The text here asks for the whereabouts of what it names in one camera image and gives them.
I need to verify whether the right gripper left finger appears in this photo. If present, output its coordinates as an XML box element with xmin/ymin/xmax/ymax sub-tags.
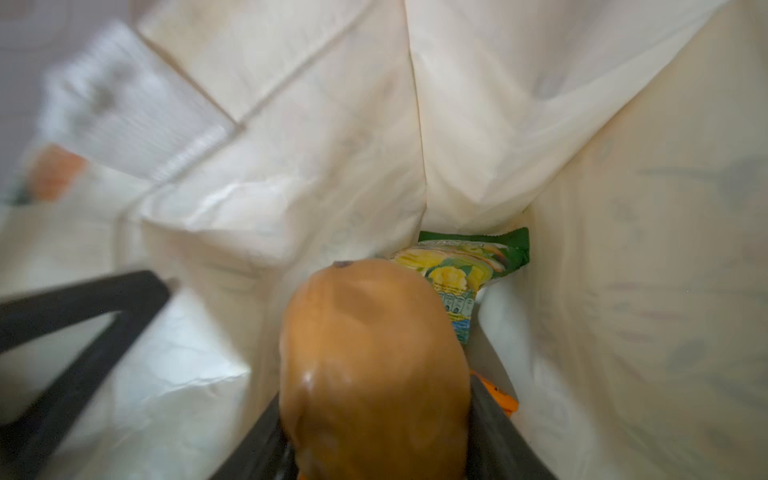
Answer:
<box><xmin>209</xmin><ymin>394</ymin><xmax>297</xmax><ymax>480</ymax></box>

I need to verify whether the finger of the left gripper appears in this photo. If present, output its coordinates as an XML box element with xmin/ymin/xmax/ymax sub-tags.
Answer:
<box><xmin>1</xmin><ymin>270</ymin><xmax>170</xmax><ymax>479</ymax></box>

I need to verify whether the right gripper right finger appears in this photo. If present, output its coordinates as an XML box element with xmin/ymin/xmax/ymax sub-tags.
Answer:
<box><xmin>466</xmin><ymin>375</ymin><xmax>556</xmax><ymax>480</ymax></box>

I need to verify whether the orange pink snack bag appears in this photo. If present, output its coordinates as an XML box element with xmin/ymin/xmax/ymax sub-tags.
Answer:
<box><xmin>471</xmin><ymin>370</ymin><xmax>519</xmax><ymax>417</ymax></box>

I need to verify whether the brown potato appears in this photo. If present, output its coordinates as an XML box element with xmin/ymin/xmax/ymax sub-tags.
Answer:
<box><xmin>279</xmin><ymin>259</ymin><xmax>470</xmax><ymax>479</ymax></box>

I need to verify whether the green yellow snack bag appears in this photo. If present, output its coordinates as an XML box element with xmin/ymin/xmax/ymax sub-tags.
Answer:
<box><xmin>392</xmin><ymin>227</ymin><xmax>530</xmax><ymax>345</ymax></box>

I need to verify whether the cream canvas grocery bag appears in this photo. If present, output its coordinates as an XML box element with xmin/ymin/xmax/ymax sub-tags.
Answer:
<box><xmin>1</xmin><ymin>1</ymin><xmax>767</xmax><ymax>479</ymax></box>

